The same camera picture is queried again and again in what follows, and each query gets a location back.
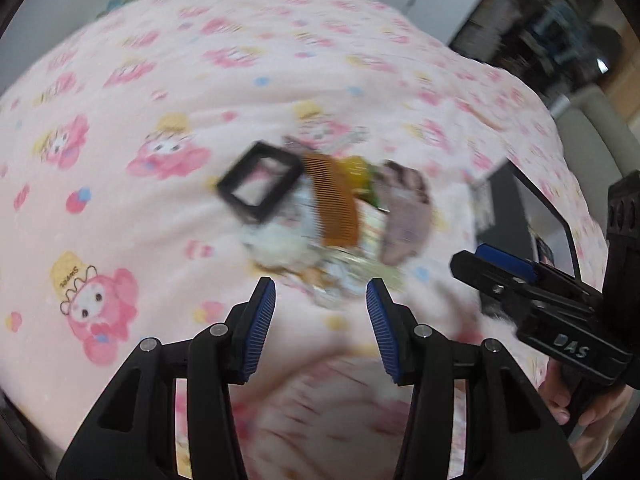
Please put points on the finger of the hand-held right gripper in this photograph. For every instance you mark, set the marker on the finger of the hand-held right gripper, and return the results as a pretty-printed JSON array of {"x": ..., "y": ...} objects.
[
  {"x": 505, "y": 260},
  {"x": 480, "y": 275}
]

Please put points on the pink printed blanket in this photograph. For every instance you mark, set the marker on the pink printed blanket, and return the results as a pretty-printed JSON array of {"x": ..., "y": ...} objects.
[{"x": 150, "y": 85}]

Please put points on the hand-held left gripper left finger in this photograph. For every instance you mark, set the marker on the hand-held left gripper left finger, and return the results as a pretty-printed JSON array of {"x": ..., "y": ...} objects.
[{"x": 260, "y": 330}]

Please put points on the person's pink printed pajamas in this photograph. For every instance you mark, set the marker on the person's pink printed pajamas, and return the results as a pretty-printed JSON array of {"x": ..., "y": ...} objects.
[{"x": 325, "y": 410}]

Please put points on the beige sofa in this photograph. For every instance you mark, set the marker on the beige sofa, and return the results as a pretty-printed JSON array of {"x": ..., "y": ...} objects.
[{"x": 595, "y": 135}]

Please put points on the person's right hand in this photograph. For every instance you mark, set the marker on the person's right hand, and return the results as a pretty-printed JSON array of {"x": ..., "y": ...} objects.
[{"x": 552, "y": 395}]

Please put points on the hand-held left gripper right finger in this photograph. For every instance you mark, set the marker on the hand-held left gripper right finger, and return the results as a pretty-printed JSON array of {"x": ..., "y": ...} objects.
[{"x": 382, "y": 330}]

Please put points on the black cardboard box container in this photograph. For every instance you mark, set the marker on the black cardboard box container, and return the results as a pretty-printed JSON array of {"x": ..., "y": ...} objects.
[{"x": 500, "y": 210}]

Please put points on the dark cluttered shelf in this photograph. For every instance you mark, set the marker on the dark cluttered shelf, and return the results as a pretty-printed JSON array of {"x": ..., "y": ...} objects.
[{"x": 540, "y": 20}]

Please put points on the white fluffy item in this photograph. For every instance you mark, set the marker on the white fluffy item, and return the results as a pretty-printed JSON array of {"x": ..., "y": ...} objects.
[{"x": 277, "y": 242}]

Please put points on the green packet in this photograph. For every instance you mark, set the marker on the green packet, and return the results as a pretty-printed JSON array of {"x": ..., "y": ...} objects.
[{"x": 377, "y": 200}]

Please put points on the orange comb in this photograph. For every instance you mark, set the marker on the orange comb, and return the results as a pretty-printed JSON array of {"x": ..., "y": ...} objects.
[{"x": 332, "y": 200}]

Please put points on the small yellow object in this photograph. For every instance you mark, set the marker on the small yellow object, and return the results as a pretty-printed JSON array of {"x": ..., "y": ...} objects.
[{"x": 312, "y": 275}]

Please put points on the black square frame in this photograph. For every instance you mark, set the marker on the black square frame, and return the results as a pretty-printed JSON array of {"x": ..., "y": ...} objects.
[{"x": 240, "y": 207}]

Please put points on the yellow packet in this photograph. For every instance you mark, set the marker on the yellow packet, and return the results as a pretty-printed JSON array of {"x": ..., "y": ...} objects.
[{"x": 357, "y": 170}]

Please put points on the brown fuzzy pouch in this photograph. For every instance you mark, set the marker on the brown fuzzy pouch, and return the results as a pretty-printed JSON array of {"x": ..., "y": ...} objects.
[{"x": 407, "y": 210}]

